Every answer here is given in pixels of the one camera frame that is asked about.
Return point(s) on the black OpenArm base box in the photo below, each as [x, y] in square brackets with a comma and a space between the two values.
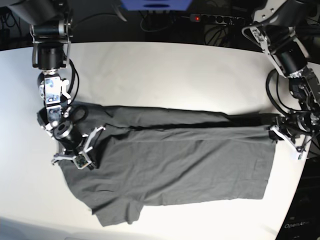
[302, 221]

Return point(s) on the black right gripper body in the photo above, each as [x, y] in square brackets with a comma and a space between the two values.
[68, 136]

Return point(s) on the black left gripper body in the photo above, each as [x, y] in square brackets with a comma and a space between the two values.
[297, 123]

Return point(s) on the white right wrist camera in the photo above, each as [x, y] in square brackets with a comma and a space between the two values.
[80, 159]

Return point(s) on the black power strip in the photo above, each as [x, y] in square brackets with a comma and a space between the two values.
[217, 19]

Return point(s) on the dark grey T-shirt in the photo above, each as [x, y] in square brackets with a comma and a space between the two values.
[156, 167]

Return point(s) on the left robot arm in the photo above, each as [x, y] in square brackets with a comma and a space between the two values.
[274, 28]

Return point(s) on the blue plastic box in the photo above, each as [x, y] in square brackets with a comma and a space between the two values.
[156, 5]

